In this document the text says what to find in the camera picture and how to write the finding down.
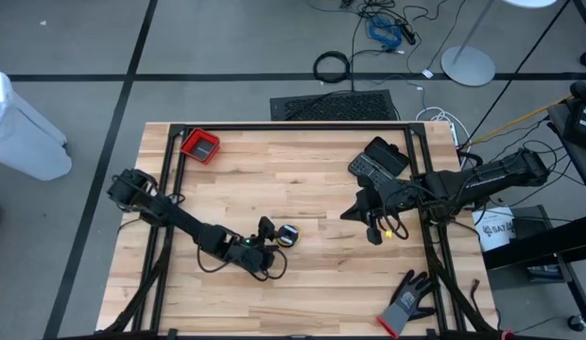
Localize blue cable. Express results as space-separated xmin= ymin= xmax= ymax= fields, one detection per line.
xmin=367 ymin=16 xmax=404 ymax=50

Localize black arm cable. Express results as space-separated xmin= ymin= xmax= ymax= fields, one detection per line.
xmin=376 ymin=181 xmax=411 ymax=241
xmin=196 ymin=243 xmax=289 ymax=282

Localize black slanted pole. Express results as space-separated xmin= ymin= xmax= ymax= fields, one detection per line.
xmin=462 ymin=0 xmax=572 ymax=145

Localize white printed box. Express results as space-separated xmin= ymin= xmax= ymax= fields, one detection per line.
xmin=472 ymin=206 xmax=517 ymax=252

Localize grey black work glove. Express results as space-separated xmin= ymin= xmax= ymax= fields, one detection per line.
xmin=376 ymin=269 xmax=438 ymax=340

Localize black round cord spool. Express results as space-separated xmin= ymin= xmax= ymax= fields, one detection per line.
xmin=276 ymin=223 xmax=302 ymax=249

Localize black floor cable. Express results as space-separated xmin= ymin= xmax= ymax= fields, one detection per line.
xmin=337 ymin=0 xmax=464 ymax=94

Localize black equipment cart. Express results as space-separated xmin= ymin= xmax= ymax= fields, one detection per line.
xmin=481 ymin=80 xmax=586 ymax=332

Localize black power adapter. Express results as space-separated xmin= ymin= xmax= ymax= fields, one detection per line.
xmin=401 ymin=21 xmax=420 ymax=46

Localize white trash bin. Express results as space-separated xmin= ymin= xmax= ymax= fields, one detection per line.
xmin=0 ymin=66 xmax=73 ymax=182

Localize white round lamp base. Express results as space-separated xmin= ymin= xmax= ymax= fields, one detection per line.
xmin=439 ymin=0 xmax=497 ymax=88

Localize black table frame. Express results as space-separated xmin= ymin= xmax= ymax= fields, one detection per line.
xmin=101 ymin=121 xmax=500 ymax=340

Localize brown-tipped black cable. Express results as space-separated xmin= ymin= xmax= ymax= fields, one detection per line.
xmin=470 ymin=278 xmax=483 ymax=313

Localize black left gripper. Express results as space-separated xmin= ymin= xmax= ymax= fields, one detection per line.
xmin=225 ymin=233 xmax=282 ymax=276

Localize white cable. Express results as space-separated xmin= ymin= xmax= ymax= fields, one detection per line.
xmin=414 ymin=106 xmax=464 ymax=143

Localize yellow floor cable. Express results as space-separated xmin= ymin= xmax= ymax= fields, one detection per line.
xmin=467 ymin=82 xmax=586 ymax=145

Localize coiled black cable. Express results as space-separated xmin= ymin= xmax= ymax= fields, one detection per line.
xmin=312 ymin=50 xmax=353 ymax=85

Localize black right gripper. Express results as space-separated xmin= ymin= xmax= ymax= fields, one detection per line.
xmin=340 ymin=176 xmax=424 ymax=224

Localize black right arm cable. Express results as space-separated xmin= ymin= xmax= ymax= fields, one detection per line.
xmin=376 ymin=181 xmax=411 ymax=241

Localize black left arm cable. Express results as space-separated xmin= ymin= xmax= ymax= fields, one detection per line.
xmin=196 ymin=243 xmax=289 ymax=282

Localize red tray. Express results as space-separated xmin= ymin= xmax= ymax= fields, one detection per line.
xmin=180 ymin=127 xmax=222 ymax=165

